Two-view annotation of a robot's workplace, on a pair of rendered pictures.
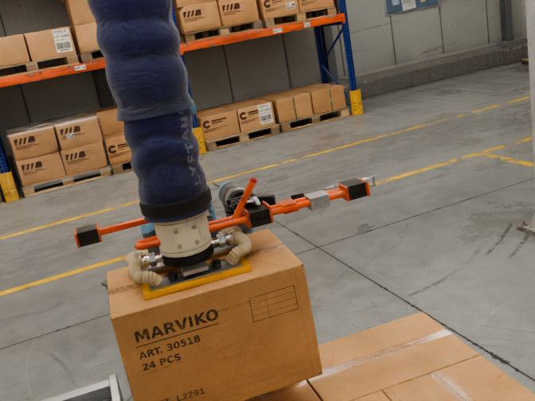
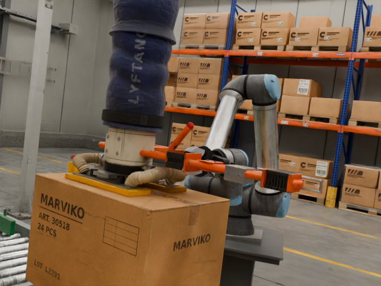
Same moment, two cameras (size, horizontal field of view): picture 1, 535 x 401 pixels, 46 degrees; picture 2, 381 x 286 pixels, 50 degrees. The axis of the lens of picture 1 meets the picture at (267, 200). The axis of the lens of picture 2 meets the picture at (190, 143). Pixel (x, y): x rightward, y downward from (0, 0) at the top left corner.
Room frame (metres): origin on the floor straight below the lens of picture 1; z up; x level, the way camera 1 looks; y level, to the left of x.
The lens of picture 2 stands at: (1.16, -1.00, 1.33)
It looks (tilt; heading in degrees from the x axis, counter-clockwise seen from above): 3 degrees down; 51
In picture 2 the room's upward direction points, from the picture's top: 7 degrees clockwise
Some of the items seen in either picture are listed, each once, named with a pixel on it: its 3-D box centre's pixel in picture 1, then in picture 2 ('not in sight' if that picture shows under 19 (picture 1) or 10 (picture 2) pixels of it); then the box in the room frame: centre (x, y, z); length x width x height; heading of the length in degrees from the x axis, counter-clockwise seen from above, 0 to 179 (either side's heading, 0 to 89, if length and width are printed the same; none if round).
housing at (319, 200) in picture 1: (317, 200); (239, 173); (2.03, -0.17, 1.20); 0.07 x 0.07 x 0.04; 14
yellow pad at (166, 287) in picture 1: (195, 273); (106, 179); (1.83, 0.26, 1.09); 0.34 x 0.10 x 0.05; 104
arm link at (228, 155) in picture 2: (238, 199); (219, 159); (2.20, 0.10, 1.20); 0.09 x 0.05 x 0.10; 105
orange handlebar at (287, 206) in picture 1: (232, 209); (193, 158); (2.09, 0.12, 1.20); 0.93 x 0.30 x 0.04; 104
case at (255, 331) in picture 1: (211, 321); (125, 240); (1.93, 0.26, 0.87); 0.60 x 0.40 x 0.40; 103
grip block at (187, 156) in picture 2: (256, 214); (183, 160); (1.98, 0.04, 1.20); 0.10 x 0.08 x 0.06; 14
